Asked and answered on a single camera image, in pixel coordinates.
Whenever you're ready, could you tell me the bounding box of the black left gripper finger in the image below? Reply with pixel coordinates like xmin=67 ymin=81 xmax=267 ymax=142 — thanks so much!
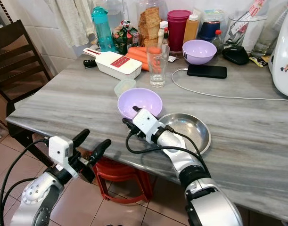
xmin=90 ymin=139 xmax=111 ymax=165
xmin=72 ymin=129 xmax=91 ymax=147

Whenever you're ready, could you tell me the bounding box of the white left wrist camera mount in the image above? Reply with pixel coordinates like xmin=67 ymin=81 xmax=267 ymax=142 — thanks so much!
xmin=48 ymin=136 xmax=75 ymax=178

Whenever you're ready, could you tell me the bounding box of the round stainless steel plate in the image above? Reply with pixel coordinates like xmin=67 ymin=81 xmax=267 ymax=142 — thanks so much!
xmin=158 ymin=113 xmax=212 ymax=155

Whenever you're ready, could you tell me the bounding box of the large clear glass jar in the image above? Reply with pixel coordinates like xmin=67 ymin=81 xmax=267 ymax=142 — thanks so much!
xmin=252 ymin=8 xmax=282 ymax=57

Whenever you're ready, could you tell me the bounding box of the orange sauce bottle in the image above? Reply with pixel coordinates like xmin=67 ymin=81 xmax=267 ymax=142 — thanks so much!
xmin=183 ymin=14 xmax=200 ymax=44

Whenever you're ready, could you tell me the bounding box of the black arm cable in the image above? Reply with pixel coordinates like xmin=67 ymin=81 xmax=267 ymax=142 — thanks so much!
xmin=0 ymin=138 xmax=51 ymax=226
xmin=125 ymin=125 xmax=210 ymax=172

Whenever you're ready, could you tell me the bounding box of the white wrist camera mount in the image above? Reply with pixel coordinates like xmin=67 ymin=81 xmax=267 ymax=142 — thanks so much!
xmin=48 ymin=136 xmax=75 ymax=178
xmin=137 ymin=109 xmax=166 ymax=144

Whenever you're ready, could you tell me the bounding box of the black smartphone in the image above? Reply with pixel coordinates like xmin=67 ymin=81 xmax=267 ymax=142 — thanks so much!
xmin=187 ymin=64 xmax=228 ymax=80

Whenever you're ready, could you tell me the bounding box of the small clear lidded container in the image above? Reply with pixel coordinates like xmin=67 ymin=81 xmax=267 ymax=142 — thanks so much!
xmin=114 ymin=79 xmax=137 ymax=98

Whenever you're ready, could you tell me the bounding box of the clear cracker package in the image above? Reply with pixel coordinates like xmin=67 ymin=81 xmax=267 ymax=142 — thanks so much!
xmin=138 ymin=7 xmax=162 ymax=47

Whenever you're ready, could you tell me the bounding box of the black pouch case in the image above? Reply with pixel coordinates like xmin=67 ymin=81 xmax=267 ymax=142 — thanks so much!
xmin=222 ymin=45 xmax=251 ymax=65

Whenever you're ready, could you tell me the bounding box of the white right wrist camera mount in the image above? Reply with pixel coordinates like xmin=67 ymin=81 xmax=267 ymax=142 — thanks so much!
xmin=137 ymin=109 xmax=166 ymax=144

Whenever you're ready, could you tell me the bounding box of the magenta plastic canister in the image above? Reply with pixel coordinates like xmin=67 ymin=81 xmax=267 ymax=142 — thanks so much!
xmin=167 ymin=9 xmax=193 ymax=40

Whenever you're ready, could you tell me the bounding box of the yellow black packet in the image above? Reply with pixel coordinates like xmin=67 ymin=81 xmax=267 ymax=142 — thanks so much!
xmin=249 ymin=55 xmax=270 ymax=68

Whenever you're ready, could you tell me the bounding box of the green snack package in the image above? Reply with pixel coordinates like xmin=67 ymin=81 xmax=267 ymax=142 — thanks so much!
xmin=112 ymin=21 xmax=140 ymax=55

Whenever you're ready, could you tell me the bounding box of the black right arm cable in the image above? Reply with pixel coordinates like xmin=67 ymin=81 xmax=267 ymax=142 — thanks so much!
xmin=125 ymin=125 xmax=210 ymax=172

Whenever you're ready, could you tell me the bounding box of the purple plastic bowl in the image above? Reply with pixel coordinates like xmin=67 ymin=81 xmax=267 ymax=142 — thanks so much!
xmin=182 ymin=40 xmax=218 ymax=65
xmin=117 ymin=88 xmax=163 ymax=120

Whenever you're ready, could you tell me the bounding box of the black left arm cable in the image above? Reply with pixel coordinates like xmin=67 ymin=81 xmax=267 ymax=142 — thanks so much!
xmin=0 ymin=138 xmax=51 ymax=226

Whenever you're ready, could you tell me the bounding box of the dark blue jar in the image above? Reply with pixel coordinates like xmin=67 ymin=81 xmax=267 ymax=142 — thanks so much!
xmin=198 ymin=9 xmax=226 ymax=41

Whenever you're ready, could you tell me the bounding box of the clear drinking glass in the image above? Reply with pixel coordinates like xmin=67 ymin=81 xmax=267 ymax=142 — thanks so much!
xmin=147 ymin=44 xmax=170 ymax=89

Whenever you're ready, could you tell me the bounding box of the teal water bottle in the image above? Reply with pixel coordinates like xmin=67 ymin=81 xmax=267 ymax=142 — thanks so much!
xmin=92 ymin=6 xmax=115 ymax=53

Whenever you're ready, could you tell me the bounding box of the hanging beige towel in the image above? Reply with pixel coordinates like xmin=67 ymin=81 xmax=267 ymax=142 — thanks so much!
xmin=54 ymin=0 xmax=93 ymax=47

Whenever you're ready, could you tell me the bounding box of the white charging cable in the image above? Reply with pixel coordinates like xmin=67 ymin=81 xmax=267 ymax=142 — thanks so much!
xmin=171 ymin=68 xmax=284 ymax=101

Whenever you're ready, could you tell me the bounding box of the small white capped bottle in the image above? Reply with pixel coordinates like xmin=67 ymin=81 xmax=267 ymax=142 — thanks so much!
xmin=157 ymin=21 xmax=169 ymax=46

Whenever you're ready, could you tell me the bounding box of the clear plastic pitcher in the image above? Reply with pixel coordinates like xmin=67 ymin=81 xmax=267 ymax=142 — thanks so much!
xmin=226 ymin=8 xmax=265 ymax=50

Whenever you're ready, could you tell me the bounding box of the black key fob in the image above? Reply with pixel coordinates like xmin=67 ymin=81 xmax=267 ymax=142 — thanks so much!
xmin=83 ymin=59 xmax=98 ymax=69

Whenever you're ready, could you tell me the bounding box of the small red capped bottle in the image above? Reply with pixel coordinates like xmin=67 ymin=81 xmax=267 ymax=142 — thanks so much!
xmin=213 ymin=29 xmax=223 ymax=48

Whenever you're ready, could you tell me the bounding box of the dark wooden chair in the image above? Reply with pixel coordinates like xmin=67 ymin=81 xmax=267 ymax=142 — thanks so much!
xmin=0 ymin=20 xmax=49 ymax=152

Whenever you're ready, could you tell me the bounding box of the white kitchen appliance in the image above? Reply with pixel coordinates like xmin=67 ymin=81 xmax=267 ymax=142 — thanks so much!
xmin=268 ymin=4 xmax=288 ymax=100

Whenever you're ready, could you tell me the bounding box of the red plastic stool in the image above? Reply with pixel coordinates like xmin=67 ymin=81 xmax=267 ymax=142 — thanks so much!
xmin=92 ymin=157 xmax=147 ymax=204

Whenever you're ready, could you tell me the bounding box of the white box grater red blade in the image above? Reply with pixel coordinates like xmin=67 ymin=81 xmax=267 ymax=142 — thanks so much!
xmin=83 ymin=48 xmax=143 ymax=80

